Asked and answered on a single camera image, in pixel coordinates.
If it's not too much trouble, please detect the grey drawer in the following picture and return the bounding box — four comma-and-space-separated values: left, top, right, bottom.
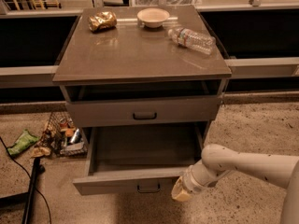
73, 121, 210, 195
66, 96, 221, 128

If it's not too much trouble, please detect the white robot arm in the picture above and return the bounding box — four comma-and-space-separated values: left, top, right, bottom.
171, 144, 299, 224

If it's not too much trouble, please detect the grey drawer cabinet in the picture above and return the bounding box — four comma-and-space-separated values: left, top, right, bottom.
53, 7, 231, 145

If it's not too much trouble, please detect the yellow snack bag on floor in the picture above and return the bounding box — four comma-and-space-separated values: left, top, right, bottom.
31, 147, 51, 158

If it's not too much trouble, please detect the clear plastic water bottle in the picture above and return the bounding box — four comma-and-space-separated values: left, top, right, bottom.
168, 27, 216, 55

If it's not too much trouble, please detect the black stand leg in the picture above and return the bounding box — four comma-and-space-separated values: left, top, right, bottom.
0, 158, 42, 224

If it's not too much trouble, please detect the green snack bag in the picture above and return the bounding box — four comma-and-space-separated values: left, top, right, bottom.
7, 130, 39, 156

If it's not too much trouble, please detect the white ceramic bowl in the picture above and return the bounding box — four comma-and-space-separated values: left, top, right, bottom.
137, 8, 170, 28

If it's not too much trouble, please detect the crumpled gold chip bag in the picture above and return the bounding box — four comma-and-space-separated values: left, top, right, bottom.
88, 11, 117, 33

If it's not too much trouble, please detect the wire basket with snacks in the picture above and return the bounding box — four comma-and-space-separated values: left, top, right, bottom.
45, 111, 87, 157

